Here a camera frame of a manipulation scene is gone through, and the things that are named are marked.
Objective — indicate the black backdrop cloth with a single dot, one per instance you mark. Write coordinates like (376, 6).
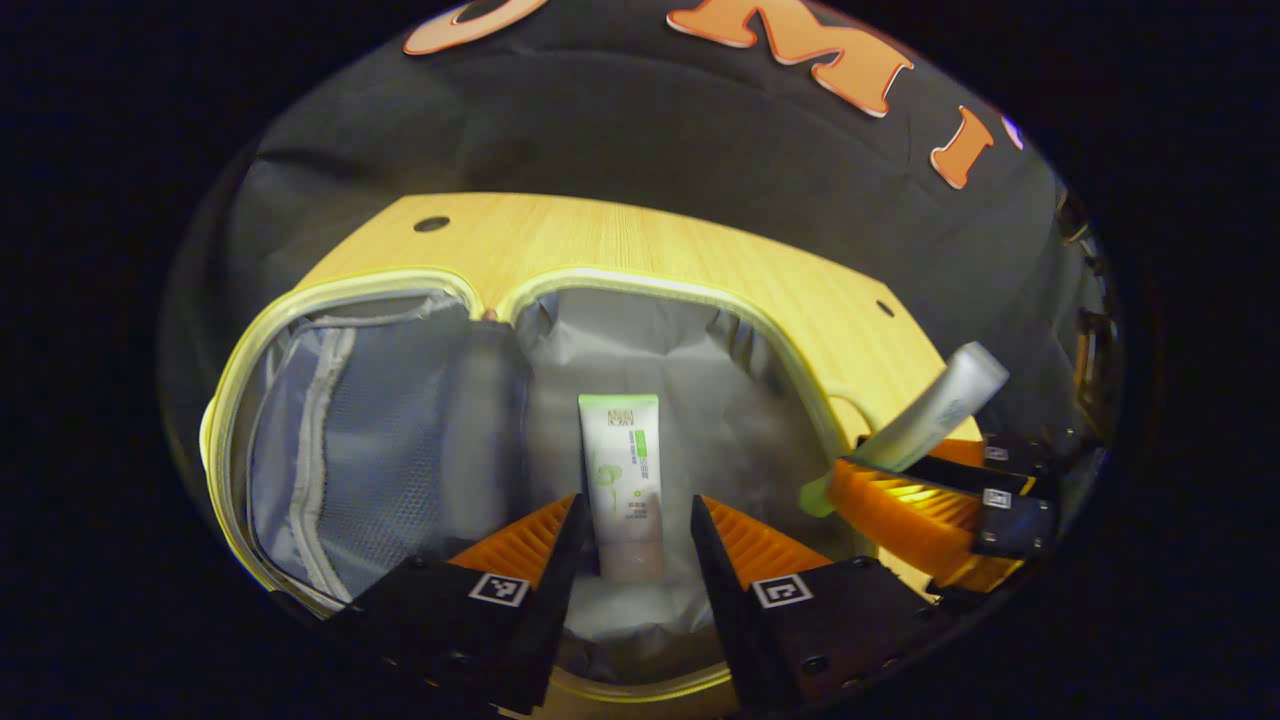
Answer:
(650, 120)

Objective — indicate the grey-white tube with green cap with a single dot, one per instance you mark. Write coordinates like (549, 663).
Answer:
(940, 405)

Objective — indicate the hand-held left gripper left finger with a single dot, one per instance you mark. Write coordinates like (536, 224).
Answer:
(560, 610)

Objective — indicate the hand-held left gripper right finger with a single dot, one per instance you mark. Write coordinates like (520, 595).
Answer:
(725, 600)

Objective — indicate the white tube with green print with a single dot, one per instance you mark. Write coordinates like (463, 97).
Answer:
(622, 470)

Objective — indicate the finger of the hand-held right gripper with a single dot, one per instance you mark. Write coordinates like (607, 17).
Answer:
(980, 475)
(1015, 525)

